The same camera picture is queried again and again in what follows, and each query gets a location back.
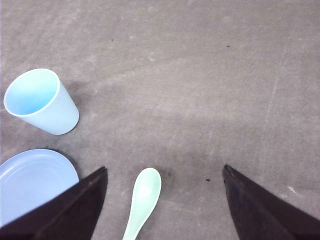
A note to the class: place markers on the light blue plastic cup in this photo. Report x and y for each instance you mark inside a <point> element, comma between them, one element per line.
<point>39,98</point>

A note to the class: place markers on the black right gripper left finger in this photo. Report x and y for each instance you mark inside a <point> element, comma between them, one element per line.
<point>72,215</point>

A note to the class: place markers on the mint green plastic spoon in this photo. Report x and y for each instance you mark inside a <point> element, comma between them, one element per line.
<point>145,195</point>

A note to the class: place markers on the blue plastic plate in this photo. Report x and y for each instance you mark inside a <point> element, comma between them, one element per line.
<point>32,178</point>

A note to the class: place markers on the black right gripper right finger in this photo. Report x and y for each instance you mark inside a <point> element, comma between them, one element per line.
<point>258,214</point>

